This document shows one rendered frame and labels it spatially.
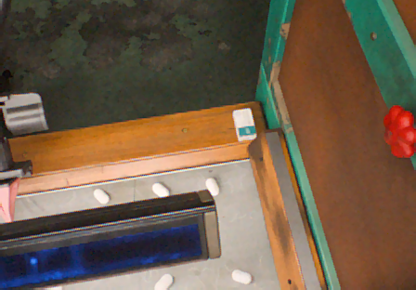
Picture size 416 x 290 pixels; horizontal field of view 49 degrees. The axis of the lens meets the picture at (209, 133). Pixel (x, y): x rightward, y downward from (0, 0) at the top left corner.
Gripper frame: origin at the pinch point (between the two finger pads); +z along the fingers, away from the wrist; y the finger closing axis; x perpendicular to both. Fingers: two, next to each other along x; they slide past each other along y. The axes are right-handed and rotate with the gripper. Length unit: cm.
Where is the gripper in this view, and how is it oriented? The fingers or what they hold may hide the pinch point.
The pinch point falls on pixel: (9, 218)
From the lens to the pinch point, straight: 89.2
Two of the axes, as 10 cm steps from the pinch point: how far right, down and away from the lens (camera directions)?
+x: -1.0, -2.0, 9.7
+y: 9.8, -1.6, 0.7
